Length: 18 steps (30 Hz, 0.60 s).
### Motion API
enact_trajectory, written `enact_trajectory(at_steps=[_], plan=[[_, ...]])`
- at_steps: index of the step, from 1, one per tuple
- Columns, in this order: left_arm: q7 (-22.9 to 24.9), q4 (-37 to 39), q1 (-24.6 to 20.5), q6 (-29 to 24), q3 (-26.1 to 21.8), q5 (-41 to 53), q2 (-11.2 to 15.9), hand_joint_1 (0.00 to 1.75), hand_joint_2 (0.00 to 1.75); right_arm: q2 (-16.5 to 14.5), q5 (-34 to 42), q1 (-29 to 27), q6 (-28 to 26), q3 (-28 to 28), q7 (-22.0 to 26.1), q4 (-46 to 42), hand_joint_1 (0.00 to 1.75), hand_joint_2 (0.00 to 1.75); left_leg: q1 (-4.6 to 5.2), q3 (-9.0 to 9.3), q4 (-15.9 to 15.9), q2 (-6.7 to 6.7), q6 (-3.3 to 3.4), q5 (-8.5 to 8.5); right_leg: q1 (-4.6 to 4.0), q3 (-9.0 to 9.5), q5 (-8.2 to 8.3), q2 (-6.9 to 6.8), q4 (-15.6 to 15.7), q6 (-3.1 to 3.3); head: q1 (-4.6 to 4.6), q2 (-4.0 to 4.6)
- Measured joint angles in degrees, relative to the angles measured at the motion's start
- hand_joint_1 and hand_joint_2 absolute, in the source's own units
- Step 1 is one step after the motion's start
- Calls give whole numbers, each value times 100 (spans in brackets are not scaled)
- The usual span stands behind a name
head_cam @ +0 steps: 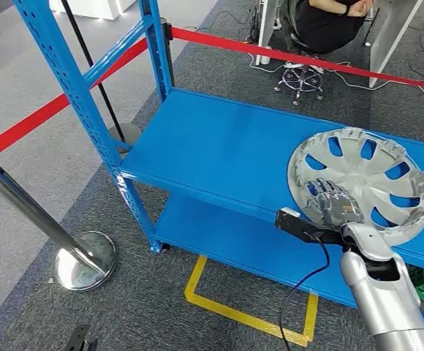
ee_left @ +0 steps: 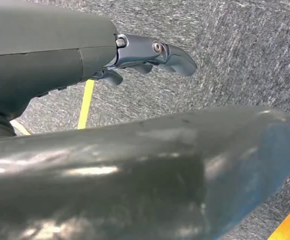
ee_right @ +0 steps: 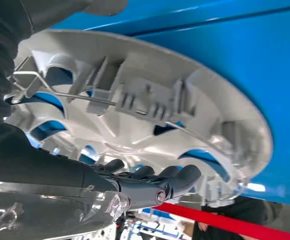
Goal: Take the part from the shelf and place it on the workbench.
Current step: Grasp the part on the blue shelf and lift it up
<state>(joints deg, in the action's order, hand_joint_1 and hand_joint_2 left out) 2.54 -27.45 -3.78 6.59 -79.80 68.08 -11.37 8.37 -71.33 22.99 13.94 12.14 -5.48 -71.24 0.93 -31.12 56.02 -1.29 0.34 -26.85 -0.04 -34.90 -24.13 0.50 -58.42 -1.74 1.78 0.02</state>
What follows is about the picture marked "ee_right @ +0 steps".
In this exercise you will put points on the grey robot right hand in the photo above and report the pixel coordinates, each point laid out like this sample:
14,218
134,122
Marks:
47,169

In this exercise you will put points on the blue metal shelf rack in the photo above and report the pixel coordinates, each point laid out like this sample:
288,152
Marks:
235,66

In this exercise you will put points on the clear plastic film wrap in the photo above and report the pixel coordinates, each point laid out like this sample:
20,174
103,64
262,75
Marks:
47,212

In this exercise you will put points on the red barrier belt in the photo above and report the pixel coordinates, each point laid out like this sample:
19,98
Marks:
235,223

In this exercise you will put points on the person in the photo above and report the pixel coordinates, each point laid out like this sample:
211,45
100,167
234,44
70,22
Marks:
248,208

